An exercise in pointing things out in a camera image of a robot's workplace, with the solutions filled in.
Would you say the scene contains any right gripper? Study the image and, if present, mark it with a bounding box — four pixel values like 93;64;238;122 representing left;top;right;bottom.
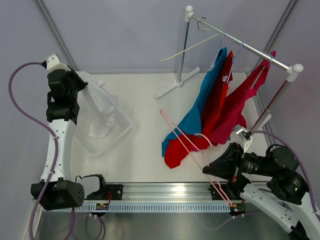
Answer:
202;141;277;181

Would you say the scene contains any pink wire hanger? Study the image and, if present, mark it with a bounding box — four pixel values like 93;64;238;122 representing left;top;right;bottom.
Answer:
159;109;234;207

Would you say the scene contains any white t shirt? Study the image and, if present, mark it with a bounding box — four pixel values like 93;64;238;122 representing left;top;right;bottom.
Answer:
77;71;118;138

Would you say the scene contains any blue t shirt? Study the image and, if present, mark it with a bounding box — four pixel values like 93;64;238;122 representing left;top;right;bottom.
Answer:
161;47;228;157

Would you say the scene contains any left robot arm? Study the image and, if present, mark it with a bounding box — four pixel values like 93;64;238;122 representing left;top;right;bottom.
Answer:
30;69;108;211

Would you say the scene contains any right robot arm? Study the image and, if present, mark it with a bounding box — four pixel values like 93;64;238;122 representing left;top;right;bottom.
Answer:
202;143;320;240

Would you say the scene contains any magenta t shirt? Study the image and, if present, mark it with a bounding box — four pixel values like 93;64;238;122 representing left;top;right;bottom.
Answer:
208;60;271;146

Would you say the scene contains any red t shirt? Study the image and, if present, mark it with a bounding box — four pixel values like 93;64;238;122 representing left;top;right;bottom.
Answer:
164;52;234;169

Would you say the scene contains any white plastic basket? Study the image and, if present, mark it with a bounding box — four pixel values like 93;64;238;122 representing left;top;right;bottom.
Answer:
74;96;132;157

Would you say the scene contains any white clothes rack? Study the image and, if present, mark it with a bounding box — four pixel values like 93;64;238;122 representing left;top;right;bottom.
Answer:
154;5;304;131

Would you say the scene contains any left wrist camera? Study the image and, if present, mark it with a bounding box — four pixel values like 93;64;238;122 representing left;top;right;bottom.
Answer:
44;53;70;72

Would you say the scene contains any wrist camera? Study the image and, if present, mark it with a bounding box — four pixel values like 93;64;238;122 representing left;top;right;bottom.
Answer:
233;124;253;153
44;53;70;72

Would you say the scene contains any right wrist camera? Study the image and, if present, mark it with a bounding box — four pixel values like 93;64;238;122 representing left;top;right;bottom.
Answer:
233;124;253;153

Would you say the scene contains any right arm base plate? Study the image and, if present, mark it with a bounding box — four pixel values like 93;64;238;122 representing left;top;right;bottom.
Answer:
208;184;244;202

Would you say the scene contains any aluminium rail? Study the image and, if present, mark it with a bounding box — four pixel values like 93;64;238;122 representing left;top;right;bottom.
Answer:
32;181;305;204

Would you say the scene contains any white slotted cable duct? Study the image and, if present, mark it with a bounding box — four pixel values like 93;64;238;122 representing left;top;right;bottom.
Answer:
75;202;231;213

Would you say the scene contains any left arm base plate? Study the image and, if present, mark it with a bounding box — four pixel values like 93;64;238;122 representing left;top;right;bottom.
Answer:
95;184;124;201

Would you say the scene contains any cream wire hanger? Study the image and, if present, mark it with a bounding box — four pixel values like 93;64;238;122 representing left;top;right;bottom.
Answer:
160;17;219;62

